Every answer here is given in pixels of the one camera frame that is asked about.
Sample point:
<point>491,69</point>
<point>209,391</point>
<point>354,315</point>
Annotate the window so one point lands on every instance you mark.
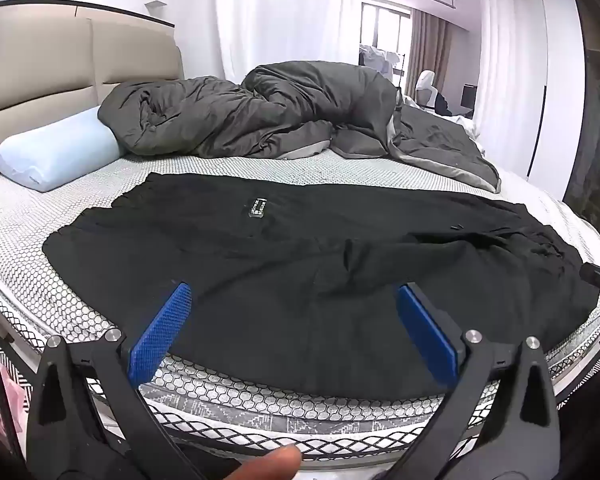
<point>385,30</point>

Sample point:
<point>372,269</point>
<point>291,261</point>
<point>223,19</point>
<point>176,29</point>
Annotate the white cloth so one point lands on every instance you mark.
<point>465,125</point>

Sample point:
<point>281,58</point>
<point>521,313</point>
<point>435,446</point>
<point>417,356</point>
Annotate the white office chair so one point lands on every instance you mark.
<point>426,87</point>

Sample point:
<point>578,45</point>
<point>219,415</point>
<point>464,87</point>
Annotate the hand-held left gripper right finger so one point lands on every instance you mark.
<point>425,332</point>

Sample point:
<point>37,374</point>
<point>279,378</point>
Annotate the rack with white clothes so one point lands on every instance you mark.
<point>380,57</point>

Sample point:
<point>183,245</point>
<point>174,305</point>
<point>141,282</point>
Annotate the black pants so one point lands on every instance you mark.
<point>290,270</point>

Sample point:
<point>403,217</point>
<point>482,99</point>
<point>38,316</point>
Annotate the white sheer curtain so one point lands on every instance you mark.
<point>505,50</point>
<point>285,15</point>

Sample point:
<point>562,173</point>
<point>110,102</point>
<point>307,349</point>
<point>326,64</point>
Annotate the dark grey duvet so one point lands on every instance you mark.
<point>280,115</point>

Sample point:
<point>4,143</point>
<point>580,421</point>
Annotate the dark glass wardrobe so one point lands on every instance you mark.
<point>597,125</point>

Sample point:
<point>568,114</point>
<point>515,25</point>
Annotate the light blue pillow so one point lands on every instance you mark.
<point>60,152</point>

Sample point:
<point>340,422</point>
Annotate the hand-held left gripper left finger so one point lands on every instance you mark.
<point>161,330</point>

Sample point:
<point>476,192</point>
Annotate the black monitor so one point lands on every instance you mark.
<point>468,96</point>

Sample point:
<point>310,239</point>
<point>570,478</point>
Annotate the beige padded headboard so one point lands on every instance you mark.
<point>40,70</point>

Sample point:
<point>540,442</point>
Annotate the brown curtain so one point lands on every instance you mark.
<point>430,45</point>

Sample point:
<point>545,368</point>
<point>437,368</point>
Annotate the person's left hand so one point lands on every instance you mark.
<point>267,465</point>

